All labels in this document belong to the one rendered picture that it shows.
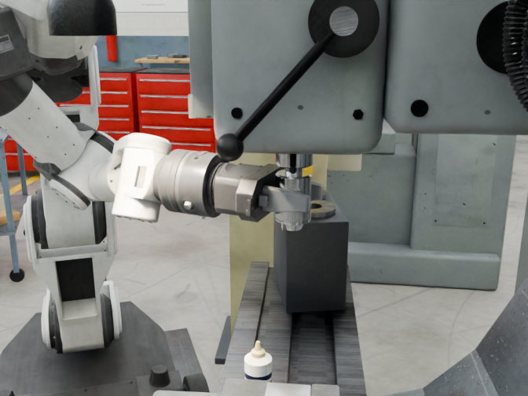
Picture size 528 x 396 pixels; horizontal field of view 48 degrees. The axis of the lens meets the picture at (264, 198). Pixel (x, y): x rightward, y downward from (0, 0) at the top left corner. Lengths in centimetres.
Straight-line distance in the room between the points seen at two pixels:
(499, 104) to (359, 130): 14
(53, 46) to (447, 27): 67
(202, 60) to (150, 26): 935
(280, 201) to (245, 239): 190
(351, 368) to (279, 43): 59
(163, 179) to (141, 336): 107
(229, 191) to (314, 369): 39
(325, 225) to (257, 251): 154
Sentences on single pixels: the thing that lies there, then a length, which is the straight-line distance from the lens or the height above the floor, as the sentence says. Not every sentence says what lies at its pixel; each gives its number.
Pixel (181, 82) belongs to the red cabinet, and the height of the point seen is 92.
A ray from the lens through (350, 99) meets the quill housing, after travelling 65.
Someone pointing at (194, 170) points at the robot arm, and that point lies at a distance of 79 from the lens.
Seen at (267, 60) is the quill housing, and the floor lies 141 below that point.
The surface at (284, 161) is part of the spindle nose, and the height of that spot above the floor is 129.
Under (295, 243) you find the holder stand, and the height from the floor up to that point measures 105.
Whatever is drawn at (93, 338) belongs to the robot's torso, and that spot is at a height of 67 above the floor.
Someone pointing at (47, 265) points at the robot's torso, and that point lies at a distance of 147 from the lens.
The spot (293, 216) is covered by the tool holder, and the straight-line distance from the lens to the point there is 76.
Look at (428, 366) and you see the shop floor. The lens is 282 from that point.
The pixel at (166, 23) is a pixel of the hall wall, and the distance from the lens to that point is 1002.
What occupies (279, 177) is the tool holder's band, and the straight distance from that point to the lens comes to 75.
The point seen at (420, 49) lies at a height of 143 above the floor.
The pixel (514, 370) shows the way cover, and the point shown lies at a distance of 97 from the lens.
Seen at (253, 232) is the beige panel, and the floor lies 56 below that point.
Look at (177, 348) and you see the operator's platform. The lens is 209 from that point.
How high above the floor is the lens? 146
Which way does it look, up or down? 17 degrees down
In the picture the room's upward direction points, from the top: straight up
